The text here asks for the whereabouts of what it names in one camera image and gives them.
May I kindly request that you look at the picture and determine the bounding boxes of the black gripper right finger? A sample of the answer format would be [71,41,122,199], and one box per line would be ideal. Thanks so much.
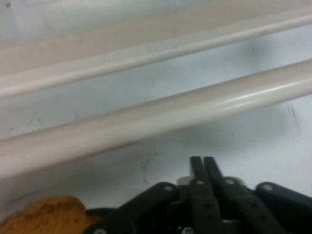
[204,156,312,234]

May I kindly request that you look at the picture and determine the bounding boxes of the brown bread slice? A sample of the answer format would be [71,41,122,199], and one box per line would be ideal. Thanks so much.
[0,195,100,234]

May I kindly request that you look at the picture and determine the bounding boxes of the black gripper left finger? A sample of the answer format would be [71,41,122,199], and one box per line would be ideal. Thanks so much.
[92,156,223,234]

